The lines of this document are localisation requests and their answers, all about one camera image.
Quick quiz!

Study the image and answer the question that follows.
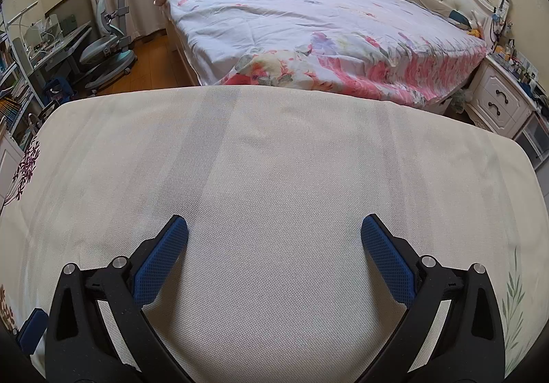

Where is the floral bed sheet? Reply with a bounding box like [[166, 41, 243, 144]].
[[165, 0, 489, 107]]

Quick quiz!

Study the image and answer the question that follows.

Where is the clear plastic drawer unit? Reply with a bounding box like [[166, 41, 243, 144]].
[[512, 113, 549, 171]]

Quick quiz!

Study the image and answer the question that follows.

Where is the cluster of small bottles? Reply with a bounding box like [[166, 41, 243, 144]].
[[489, 38, 541, 86]]

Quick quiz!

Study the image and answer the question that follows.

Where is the shelf of books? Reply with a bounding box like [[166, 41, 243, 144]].
[[0, 29, 44, 144]]

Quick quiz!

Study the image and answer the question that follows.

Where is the clear plastic bag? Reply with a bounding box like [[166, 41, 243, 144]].
[[450, 89, 470, 113]]

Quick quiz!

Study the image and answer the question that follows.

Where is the grey pillow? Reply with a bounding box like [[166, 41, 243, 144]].
[[418, 0, 470, 28]]

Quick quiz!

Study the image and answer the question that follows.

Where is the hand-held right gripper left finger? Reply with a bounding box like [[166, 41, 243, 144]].
[[45, 214, 191, 383]]

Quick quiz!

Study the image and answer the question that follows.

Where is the grey study desk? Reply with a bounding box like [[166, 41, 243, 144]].
[[11, 14, 93, 92]]

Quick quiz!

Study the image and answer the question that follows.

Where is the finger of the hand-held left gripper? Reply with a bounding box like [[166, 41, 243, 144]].
[[17, 308, 49, 356]]

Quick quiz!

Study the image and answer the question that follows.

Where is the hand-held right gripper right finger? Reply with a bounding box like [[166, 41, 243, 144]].
[[358, 214, 507, 383]]

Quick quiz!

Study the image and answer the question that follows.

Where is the grey office chair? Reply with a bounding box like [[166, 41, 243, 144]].
[[79, 0, 139, 94]]

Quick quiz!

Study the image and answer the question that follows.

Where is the white nightstand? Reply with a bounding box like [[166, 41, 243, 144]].
[[465, 55, 537, 139]]

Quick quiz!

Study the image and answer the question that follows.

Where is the beige floral tablecloth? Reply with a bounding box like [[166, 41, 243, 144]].
[[0, 85, 539, 383]]

